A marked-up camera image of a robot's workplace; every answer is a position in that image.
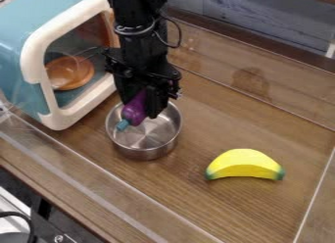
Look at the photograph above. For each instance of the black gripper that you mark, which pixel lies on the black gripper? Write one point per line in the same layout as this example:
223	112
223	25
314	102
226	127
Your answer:
131	79

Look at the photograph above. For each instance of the purple toy eggplant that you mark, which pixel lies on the purple toy eggplant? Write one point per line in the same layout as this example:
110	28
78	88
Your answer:
133	112

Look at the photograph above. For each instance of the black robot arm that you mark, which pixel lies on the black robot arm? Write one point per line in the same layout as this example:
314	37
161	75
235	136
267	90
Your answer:
139	62

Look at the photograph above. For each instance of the orange plate inside microwave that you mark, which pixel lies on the orange plate inside microwave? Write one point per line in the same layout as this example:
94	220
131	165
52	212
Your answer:
70	72

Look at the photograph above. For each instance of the blue toy microwave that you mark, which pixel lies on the blue toy microwave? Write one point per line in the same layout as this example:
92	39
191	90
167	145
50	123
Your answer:
42	30

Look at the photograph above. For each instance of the yellow toy banana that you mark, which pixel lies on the yellow toy banana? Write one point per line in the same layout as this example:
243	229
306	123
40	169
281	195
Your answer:
245	163

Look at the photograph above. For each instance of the black device bottom left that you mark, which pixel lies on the black device bottom left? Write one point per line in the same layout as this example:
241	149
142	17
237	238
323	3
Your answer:
42	232

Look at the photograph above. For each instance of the silver pot with handle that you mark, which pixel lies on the silver pot with handle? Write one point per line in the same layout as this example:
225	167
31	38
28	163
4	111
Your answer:
150	140

